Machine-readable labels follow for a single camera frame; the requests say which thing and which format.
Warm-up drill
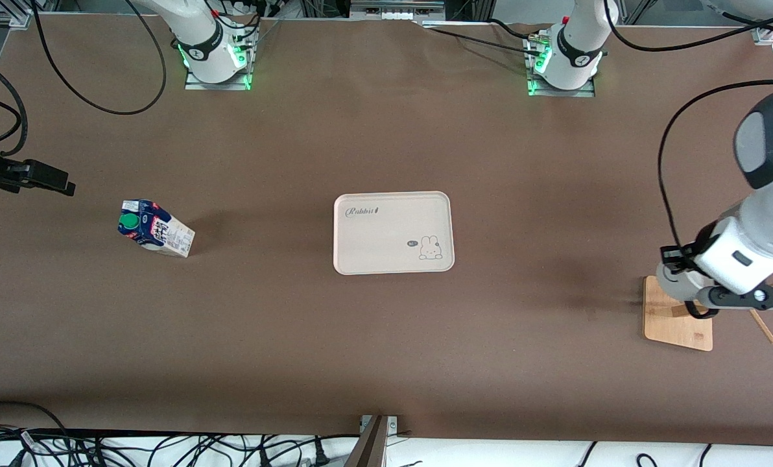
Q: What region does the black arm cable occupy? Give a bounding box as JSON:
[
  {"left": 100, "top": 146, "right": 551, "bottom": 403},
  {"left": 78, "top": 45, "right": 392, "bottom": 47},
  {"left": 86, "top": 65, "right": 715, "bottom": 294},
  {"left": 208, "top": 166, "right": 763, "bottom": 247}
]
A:
[
  {"left": 604, "top": 0, "right": 773, "bottom": 53},
  {"left": 32, "top": 0, "right": 168, "bottom": 116}
]

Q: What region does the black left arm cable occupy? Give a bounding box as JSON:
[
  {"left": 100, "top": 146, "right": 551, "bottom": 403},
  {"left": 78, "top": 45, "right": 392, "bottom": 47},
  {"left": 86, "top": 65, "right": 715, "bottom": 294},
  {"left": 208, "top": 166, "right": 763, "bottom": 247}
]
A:
[{"left": 604, "top": 0, "right": 773, "bottom": 53}]

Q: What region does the dark camera stand post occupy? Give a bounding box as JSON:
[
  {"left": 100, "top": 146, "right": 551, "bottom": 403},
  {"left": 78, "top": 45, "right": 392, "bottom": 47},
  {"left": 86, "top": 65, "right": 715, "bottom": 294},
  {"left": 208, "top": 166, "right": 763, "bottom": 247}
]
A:
[{"left": 344, "top": 415, "right": 390, "bottom": 467}]

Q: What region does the aluminium frame profile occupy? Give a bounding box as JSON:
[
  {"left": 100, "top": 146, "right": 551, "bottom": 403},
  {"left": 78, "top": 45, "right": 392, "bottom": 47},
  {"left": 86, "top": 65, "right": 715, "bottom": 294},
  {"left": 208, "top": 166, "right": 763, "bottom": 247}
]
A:
[{"left": 0, "top": 0, "right": 34, "bottom": 28}]

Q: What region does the cream rabbit print tray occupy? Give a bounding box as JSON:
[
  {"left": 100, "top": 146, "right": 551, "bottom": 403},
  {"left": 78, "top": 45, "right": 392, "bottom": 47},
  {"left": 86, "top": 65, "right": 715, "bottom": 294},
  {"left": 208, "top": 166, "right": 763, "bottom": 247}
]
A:
[{"left": 333, "top": 191, "right": 456, "bottom": 276}]

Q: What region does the black table cable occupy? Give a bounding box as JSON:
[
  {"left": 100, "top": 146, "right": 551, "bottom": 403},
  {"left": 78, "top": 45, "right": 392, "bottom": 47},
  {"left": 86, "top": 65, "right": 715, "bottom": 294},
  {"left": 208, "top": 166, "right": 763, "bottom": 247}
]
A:
[
  {"left": 487, "top": 18, "right": 543, "bottom": 41},
  {"left": 419, "top": 25, "right": 543, "bottom": 58}
]

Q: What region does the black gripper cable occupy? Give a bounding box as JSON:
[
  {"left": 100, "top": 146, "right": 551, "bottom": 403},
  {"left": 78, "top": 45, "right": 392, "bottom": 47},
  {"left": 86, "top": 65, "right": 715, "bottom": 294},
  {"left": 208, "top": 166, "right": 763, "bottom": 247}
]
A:
[
  {"left": 658, "top": 79, "right": 773, "bottom": 254},
  {"left": 0, "top": 51, "right": 29, "bottom": 158}
]

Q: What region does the metal stand bracket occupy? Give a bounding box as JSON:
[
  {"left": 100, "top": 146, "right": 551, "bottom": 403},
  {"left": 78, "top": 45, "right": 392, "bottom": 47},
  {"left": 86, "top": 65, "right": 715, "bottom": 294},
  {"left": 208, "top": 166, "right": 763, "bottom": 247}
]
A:
[{"left": 359, "top": 415, "right": 400, "bottom": 437}]

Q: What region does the white power strip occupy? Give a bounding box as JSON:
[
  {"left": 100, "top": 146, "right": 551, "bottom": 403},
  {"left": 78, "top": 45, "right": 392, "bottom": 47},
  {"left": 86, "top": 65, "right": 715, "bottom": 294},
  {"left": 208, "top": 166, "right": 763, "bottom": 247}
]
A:
[{"left": 350, "top": 0, "right": 447, "bottom": 20}]

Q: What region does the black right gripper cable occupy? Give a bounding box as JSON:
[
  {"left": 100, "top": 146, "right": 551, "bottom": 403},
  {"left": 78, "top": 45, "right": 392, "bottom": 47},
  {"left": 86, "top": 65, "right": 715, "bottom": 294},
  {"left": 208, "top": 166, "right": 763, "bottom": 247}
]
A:
[{"left": 0, "top": 51, "right": 29, "bottom": 158}]

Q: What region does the wooden cup rack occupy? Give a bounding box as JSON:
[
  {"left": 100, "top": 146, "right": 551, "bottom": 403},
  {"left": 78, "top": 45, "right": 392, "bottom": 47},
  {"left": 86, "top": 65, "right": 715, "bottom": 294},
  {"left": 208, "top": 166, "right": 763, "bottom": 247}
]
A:
[{"left": 643, "top": 269, "right": 773, "bottom": 352}]

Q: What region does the blue white milk carton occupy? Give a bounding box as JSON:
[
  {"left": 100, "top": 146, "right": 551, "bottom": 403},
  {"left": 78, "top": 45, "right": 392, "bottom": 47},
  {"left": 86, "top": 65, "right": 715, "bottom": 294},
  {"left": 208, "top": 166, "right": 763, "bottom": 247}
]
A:
[{"left": 117, "top": 198, "right": 196, "bottom": 259}]

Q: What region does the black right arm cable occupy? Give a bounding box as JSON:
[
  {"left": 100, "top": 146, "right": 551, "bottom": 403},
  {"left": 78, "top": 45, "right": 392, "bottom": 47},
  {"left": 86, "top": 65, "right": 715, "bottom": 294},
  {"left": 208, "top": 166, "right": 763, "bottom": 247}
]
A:
[{"left": 32, "top": 0, "right": 168, "bottom": 116}]

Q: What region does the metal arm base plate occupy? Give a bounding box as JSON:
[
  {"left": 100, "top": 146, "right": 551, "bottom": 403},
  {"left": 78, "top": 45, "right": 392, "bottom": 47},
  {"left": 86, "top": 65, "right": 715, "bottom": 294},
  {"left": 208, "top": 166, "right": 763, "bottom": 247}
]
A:
[
  {"left": 526, "top": 39, "right": 596, "bottom": 98},
  {"left": 184, "top": 39, "right": 253, "bottom": 91}
]

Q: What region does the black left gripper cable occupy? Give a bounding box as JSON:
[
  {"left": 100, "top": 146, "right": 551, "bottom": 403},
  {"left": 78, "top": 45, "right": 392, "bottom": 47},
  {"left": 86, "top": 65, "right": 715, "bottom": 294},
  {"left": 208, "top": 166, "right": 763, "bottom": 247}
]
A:
[{"left": 658, "top": 79, "right": 773, "bottom": 254}]

